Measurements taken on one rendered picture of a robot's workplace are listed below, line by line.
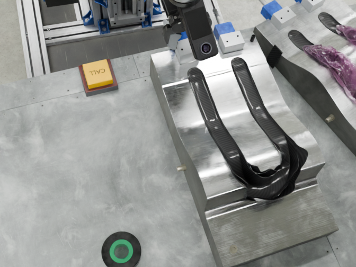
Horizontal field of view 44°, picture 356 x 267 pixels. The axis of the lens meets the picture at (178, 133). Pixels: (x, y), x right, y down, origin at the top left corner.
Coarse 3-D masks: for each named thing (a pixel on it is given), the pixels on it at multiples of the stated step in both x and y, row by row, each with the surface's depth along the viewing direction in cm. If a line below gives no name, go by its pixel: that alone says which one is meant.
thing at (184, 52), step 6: (186, 36) 99; (180, 42) 97; (186, 42) 97; (180, 48) 97; (186, 48) 97; (180, 54) 97; (186, 54) 97; (192, 54) 98; (180, 60) 99; (186, 60) 100; (192, 60) 102
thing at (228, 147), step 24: (192, 72) 101; (240, 72) 103; (216, 120) 98; (264, 120) 97; (216, 144) 92; (288, 144) 92; (240, 168) 91; (288, 168) 93; (264, 192) 92; (288, 192) 90
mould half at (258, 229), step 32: (160, 64) 101; (192, 64) 102; (224, 64) 102; (256, 64) 103; (160, 96) 104; (192, 96) 99; (224, 96) 100; (192, 128) 96; (256, 128) 95; (288, 128) 94; (192, 160) 89; (224, 160) 88; (256, 160) 88; (320, 160) 90; (192, 192) 97; (224, 192) 85; (320, 192) 95; (224, 224) 90; (256, 224) 91; (288, 224) 91; (320, 224) 92; (224, 256) 87; (256, 256) 88
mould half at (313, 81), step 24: (336, 0) 118; (264, 24) 113; (312, 24) 114; (264, 48) 114; (288, 48) 110; (336, 48) 108; (288, 72) 110; (312, 72) 103; (312, 96) 107; (336, 96) 102; (336, 120) 104
